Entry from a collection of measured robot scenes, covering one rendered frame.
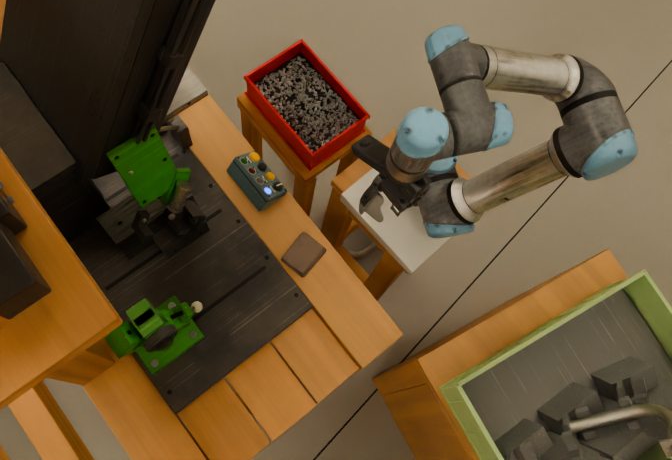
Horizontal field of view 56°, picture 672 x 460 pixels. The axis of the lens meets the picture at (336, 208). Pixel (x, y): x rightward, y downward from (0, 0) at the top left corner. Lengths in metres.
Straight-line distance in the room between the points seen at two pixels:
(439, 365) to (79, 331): 1.05
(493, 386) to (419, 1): 2.04
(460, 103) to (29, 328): 0.74
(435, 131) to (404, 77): 2.00
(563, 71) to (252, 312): 0.92
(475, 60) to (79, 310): 0.74
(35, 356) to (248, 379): 0.72
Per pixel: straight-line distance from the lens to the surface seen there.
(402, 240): 1.72
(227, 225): 1.68
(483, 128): 1.04
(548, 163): 1.40
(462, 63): 1.08
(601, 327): 1.90
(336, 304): 1.64
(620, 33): 3.52
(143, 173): 1.46
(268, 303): 1.63
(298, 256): 1.63
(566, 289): 1.95
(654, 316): 1.94
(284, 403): 1.63
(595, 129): 1.34
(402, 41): 3.09
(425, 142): 0.98
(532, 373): 1.80
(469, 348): 1.81
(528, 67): 1.22
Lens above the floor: 2.50
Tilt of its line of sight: 70 degrees down
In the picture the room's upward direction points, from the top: 17 degrees clockwise
